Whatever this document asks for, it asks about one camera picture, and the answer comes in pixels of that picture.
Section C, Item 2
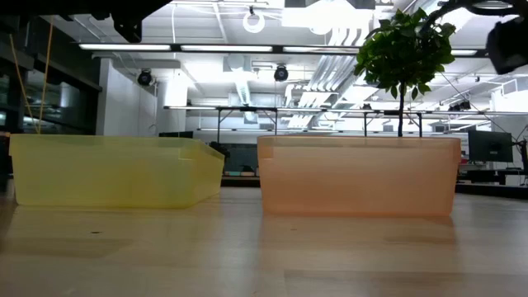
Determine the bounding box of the black computer monitor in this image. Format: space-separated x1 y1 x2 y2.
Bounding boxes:
158 130 195 139
467 130 514 163

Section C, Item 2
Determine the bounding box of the translucent orange plastic bin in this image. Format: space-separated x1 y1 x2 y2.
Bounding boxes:
256 135 462 218

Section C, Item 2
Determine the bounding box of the yellow extension cable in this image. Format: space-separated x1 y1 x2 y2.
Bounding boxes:
37 18 54 135

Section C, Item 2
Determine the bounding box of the white ring lamp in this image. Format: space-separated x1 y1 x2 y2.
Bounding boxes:
242 10 266 35

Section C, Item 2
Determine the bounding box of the green potted plant black pot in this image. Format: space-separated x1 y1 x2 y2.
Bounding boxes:
353 7 457 139

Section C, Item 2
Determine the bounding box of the black desk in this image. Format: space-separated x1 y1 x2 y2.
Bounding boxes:
456 163 528 186

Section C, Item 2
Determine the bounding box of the black round ceiling device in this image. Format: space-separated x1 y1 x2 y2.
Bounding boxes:
137 68 154 87
273 64 290 83

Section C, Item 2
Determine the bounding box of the dark cabinet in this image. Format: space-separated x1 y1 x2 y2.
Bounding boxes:
221 142 260 177

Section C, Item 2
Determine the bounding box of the long light bar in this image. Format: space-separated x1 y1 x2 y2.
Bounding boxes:
77 42 479 55

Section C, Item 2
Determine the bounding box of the translucent yellow plastic bin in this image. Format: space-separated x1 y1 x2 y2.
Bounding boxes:
8 133 226 210

